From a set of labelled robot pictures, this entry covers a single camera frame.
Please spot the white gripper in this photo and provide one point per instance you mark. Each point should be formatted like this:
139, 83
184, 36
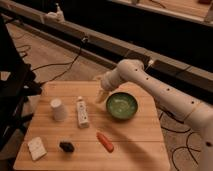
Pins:
109, 82

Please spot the white ceramic cup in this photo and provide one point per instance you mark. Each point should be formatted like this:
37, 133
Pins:
59, 110

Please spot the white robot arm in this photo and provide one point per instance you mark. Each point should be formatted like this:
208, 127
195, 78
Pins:
194, 112

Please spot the green ceramic bowl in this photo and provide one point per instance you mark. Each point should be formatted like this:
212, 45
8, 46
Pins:
121, 105

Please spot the black eraser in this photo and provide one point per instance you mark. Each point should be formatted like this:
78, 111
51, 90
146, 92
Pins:
66, 146

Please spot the white tube with label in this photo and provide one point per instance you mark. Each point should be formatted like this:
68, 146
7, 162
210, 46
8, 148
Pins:
83, 121

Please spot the orange carrot toy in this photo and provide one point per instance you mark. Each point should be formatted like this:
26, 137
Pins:
105, 142

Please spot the white sponge block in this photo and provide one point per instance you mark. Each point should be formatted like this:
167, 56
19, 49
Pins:
36, 148

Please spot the black stand frame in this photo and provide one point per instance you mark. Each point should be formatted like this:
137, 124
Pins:
15, 89

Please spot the white device on rail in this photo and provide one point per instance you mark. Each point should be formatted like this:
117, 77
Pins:
58, 15

